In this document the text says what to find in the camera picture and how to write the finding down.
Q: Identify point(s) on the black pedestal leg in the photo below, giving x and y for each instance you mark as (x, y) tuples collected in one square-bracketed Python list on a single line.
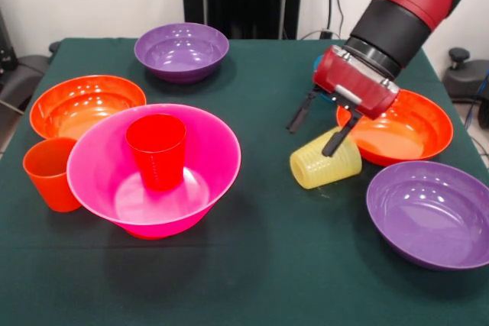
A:
[(466, 78), (32, 68)]

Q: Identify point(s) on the black side stand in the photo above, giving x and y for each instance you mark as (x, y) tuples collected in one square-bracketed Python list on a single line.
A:
[(11, 89)]

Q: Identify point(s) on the purple bowl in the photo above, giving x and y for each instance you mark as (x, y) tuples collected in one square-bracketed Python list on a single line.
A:
[(428, 215), (179, 51)]

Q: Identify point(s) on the orange cup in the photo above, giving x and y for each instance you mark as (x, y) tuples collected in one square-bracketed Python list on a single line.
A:
[(49, 184)]

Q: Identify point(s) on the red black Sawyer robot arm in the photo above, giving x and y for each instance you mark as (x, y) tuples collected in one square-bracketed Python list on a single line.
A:
[(401, 17)]

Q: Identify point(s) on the dark green tablecloth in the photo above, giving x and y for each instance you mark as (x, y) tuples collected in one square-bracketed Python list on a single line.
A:
[(244, 265)]

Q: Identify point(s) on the red cup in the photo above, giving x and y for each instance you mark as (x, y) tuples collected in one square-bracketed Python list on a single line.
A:
[(158, 158)]

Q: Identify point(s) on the large orange bowl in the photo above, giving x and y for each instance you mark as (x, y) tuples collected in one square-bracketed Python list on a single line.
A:
[(409, 135), (76, 108)]

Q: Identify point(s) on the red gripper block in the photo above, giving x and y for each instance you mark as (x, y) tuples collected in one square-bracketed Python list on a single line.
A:
[(359, 81)]

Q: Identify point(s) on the large pink bowl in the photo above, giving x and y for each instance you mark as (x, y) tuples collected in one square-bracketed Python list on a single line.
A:
[(214, 150)]

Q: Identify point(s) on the blue bowl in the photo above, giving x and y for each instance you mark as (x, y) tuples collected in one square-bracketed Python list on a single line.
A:
[(325, 97)]

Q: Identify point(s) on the yellow cup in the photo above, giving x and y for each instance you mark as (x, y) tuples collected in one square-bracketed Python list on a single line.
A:
[(317, 165)]

